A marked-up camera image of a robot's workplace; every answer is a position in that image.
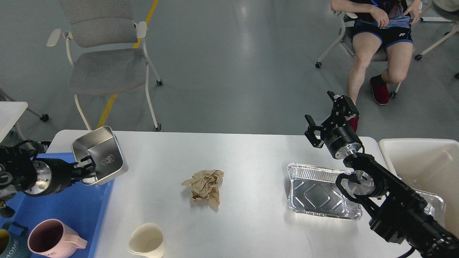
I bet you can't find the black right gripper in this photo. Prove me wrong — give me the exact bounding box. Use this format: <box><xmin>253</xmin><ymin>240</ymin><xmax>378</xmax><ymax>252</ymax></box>
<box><xmin>304</xmin><ymin>90</ymin><xmax>363</xmax><ymax>159</ymax></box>

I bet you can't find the square steel container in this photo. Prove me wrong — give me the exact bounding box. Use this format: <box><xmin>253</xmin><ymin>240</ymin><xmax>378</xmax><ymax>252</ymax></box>
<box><xmin>72</xmin><ymin>126</ymin><xmax>128</xmax><ymax>186</ymax></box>

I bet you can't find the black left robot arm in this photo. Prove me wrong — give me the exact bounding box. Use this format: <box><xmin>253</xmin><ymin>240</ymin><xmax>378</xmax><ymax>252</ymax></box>
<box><xmin>0</xmin><ymin>144</ymin><xmax>97</xmax><ymax>218</ymax></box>

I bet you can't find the grey office chair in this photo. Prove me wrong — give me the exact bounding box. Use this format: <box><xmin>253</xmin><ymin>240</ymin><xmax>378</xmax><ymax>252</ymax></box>
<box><xmin>47</xmin><ymin>0</ymin><xmax>163</xmax><ymax>131</ymax></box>

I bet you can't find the aluminium foil tray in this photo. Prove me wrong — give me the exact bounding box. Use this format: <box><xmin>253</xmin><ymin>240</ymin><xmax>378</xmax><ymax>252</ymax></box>
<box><xmin>286</xmin><ymin>163</ymin><xmax>362</xmax><ymax>220</ymax></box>

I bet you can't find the seated person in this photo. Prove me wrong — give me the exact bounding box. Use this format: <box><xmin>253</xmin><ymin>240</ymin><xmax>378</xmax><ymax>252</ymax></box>
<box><xmin>330</xmin><ymin>0</ymin><xmax>421</xmax><ymax>132</ymax></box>

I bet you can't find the beige waste bin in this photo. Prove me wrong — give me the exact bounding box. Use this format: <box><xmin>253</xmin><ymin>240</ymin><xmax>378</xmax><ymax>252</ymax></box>
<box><xmin>378</xmin><ymin>138</ymin><xmax>459</xmax><ymax>236</ymax></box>

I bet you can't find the blue plastic tray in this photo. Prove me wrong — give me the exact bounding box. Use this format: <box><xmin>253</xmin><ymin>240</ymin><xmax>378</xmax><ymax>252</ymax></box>
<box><xmin>0</xmin><ymin>153</ymin><xmax>115</xmax><ymax>258</ymax></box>

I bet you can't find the white paper cup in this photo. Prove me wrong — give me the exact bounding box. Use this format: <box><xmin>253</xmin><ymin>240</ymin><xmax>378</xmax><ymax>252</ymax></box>
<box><xmin>127</xmin><ymin>223</ymin><xmax>166</xmax><ymax>258</ymax></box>

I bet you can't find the white side table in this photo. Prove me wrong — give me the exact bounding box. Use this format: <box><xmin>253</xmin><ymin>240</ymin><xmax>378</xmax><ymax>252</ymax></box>
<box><xmin>0</xmin><ymin>101</ymin><xmax>41</xmax><ymax>141</ymax></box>

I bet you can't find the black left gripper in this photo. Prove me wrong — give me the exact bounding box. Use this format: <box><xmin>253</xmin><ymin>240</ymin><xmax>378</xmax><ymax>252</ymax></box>
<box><xmin>23</xmin><ymin>156</ymin><xmax>97</xmax><ymax>196</ymax></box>

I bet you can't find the foil tray in bin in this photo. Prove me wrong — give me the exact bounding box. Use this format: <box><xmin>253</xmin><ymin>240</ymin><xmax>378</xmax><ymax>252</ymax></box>
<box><xmin>414</xmin><ymin>189</ymin><xmax>446</xmax><ymax>221</ymax></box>

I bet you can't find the pink mug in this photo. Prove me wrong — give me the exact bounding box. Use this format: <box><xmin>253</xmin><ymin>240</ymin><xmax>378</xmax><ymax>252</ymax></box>
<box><xmin>27</xmin><ymin>219</ymin><xmax>87</xmax><ymax>258</ymax></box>

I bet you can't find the blue mug yellow inside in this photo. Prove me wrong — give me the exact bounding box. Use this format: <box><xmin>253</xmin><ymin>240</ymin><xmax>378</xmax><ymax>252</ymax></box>
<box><xmin>0</xmin><ymin>221</ymin><xmax>32</xmax><ymax>258</ymax></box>

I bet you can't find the white chair under person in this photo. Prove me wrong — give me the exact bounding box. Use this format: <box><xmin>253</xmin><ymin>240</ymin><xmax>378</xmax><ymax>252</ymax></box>
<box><xmin>315</xmin><ymin>9</ymin><xmax>402</xmax><ymax>99</ymax></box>

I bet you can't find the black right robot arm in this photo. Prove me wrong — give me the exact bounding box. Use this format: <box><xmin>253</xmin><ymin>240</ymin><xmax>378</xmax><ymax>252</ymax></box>
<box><xmin>304</xmin><ymin>90</ymin><xmax>459</xmax><ymax>258</ymax></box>

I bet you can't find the crumpled brown paper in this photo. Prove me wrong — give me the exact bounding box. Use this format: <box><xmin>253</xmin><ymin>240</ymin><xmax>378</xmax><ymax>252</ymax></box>
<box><xmin>181</xmin><ymin>169</ymin><xmax>224</xmax><ymax>209</ymax></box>

